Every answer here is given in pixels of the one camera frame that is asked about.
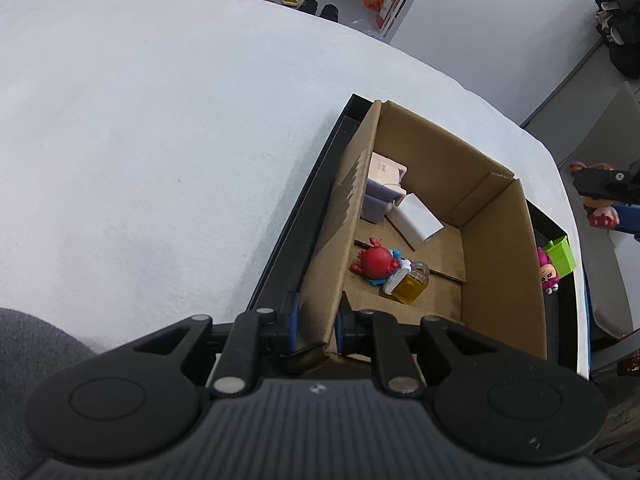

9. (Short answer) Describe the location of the white rectangular box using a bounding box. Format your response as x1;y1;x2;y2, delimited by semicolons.
387;192;446;251

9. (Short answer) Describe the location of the green plastic block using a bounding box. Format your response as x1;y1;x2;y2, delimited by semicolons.
544;235;576;276

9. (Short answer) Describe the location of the dark clothes pile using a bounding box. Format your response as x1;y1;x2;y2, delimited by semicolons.
594;0;640;79

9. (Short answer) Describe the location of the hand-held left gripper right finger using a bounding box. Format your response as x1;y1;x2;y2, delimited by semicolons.
334;292;502;395

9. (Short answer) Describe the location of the person's grey trouser leg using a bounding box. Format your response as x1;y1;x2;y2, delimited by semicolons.
0;307;99;480

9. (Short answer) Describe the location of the black shallow tray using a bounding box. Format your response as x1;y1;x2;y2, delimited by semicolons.
247;93;583;367

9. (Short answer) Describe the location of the pink doll figure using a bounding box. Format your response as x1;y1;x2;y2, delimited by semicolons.
536;246;561;295

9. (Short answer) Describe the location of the white table cloth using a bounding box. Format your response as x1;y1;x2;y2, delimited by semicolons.
0;0;587;377

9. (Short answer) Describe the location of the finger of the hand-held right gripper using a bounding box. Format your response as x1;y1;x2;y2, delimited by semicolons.
613;203;640;239
572;167;640;196

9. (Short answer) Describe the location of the brown cardboard box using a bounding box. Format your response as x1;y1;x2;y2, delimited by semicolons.
287;100;548;361

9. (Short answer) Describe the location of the yellow perfume bottle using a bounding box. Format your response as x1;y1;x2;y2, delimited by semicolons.
385;261;431;306

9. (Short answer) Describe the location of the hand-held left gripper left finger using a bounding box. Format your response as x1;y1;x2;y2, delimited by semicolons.
132;292;302;397

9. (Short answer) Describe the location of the red crab toy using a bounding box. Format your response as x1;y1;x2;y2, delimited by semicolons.
350;237;404;281

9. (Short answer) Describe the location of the red dress doll figure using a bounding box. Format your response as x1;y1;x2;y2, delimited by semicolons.
570;160;621;231

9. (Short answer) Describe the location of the white lavender plastic toy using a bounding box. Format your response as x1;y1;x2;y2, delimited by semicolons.
360;151;407;225

